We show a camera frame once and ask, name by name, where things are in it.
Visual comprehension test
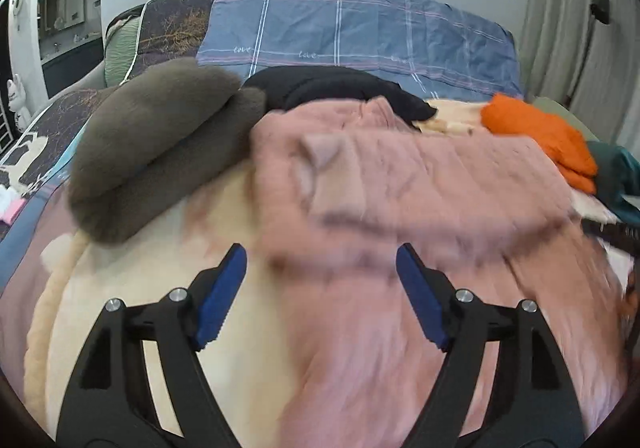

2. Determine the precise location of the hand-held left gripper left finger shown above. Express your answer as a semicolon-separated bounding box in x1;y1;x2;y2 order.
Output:
55;243;249;448

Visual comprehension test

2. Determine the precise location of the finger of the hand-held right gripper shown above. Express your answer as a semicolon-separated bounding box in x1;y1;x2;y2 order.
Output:
584;219;640;259

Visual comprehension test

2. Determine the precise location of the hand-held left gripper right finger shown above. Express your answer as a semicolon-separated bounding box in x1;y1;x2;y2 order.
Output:
395;243;587;448

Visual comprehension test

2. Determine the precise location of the pink quilted fleece garment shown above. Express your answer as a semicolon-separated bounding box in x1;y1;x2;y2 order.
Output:
250;95;631;448

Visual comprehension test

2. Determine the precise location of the teal garment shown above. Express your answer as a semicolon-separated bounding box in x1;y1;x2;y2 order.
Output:
585;140;640;229

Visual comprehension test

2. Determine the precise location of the cream fleece blanket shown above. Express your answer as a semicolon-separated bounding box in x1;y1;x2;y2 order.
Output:
22;98;633;448

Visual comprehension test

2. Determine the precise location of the orange garment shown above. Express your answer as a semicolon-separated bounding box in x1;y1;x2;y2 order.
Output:
480;94;599;193

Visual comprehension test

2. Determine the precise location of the grey-brown fluffy garment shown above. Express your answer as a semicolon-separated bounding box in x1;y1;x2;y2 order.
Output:
67;58;268;245

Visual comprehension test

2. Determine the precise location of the black floor lamp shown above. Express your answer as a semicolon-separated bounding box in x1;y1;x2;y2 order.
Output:
565;0;612;106

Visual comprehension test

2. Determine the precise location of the black garment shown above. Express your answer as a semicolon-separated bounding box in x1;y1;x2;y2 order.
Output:
240;65;438;131

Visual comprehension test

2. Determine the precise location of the small pink cloth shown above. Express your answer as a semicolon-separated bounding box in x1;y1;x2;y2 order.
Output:
0;188;27;225

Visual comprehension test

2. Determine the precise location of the dark cabinet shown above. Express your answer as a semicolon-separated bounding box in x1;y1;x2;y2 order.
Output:
40;35;106;98

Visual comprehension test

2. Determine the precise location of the blue plaid quilt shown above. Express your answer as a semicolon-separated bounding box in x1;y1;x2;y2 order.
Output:
195;0;526;101

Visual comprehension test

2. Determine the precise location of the dark printed bed cover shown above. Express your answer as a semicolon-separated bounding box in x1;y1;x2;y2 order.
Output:
0;0;221;309

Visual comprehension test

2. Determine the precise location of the white cat figurine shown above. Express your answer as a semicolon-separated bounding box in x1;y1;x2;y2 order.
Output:
6;74;28;129

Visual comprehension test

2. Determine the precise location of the wall mirror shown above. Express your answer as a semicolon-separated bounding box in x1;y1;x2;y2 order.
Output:
39;0;86;36

